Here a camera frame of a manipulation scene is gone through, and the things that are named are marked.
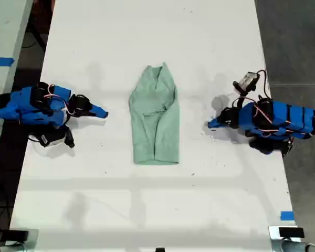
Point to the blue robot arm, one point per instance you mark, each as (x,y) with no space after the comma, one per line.
(281,120)
(23,107)

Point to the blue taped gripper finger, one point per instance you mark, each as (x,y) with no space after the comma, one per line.
(217,126)
(98,115)
(216,120)
(99,109)

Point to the pale green T-shirt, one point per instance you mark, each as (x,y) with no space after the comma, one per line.
(157,126)

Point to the small black box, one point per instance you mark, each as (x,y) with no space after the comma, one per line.
(291,232)
(19,235)

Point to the long blue tape strip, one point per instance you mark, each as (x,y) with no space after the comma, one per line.
(1,61)

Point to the small black clip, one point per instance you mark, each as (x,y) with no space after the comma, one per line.
(160,249)

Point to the black camera stalk gripper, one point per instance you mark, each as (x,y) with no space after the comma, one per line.
(240,98)

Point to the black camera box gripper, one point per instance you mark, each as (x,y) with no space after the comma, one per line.
(248,80)
(52,139)

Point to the white side table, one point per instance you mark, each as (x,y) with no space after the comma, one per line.
(4,31)

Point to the silver metal table clamp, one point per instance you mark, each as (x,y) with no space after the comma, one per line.
(31,242)
(275,240)

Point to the short blue tape strip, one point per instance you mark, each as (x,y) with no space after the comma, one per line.
(287,215)

